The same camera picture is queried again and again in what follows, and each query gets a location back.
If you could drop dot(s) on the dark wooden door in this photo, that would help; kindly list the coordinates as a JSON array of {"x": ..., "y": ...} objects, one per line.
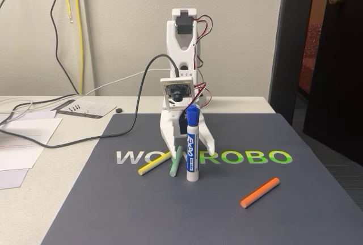
[{"x": 340, "y": 58}]

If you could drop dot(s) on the dark door frame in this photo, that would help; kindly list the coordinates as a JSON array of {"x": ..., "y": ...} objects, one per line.
[{"x": 289, "y": 43}]

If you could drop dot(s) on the small black round cap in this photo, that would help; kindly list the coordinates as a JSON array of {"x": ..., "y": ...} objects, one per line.
[{"x": 119, "y": 110}]

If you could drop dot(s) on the plain white paper sheet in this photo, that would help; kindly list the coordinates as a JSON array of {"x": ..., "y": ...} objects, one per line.
[{"x": 34, "y": 115}]

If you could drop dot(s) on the blue Expo marker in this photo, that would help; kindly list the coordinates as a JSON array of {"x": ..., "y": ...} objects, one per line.
[{"x": 193, "y": 143}]

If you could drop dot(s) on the white gripper camera module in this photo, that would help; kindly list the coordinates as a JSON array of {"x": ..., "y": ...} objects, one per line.
[{"x": 177, "y": 92}]

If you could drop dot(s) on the striped paper sheet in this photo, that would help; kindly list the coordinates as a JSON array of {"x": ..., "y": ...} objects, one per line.
[{"x": 93, "y": 107}]

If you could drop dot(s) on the pale blue-white card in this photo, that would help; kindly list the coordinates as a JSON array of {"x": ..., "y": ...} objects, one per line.
[{"x": 12, "y": 178}]

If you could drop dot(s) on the green chalk stick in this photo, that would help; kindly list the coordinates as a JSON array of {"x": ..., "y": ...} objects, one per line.
[{"x": 175, "y": 162}]

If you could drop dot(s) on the white printed paper sheet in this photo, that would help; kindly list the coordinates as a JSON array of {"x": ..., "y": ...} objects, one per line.
[{"x": 25, "y": 154}]

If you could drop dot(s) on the grey WOWROBO mat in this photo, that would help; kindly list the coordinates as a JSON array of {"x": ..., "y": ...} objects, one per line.
[{"x": 141, "y": 213}]

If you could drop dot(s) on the orange chalk stick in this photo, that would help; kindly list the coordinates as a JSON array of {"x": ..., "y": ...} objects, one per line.
[{"x": 259, "y": 192}]

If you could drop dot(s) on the yellow chalk stick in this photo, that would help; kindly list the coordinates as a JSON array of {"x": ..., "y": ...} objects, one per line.
[{"x": 153, "y": 164}]

